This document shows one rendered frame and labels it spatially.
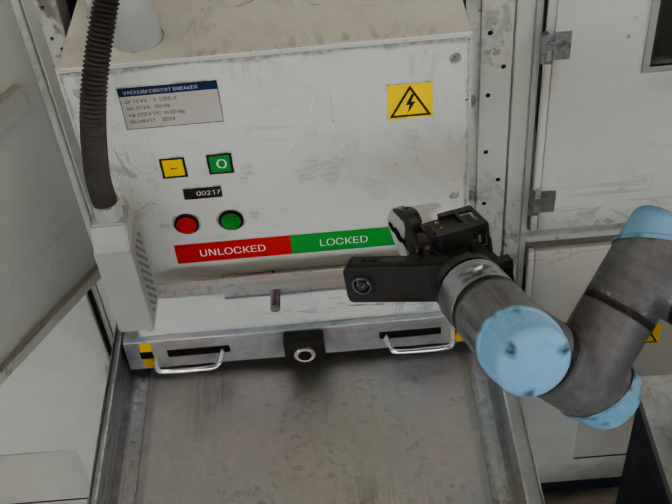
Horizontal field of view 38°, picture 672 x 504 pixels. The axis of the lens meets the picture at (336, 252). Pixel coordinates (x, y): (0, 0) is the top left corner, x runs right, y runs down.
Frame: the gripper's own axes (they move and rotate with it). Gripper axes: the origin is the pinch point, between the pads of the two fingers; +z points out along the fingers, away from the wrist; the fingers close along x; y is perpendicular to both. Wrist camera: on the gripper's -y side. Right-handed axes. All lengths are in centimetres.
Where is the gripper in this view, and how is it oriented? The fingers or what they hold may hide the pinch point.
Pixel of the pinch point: (390, 219)
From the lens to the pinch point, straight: 117.8
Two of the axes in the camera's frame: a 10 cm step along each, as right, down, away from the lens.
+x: -1.6, -8.7, -4.6
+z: -2.6, -4.1, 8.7
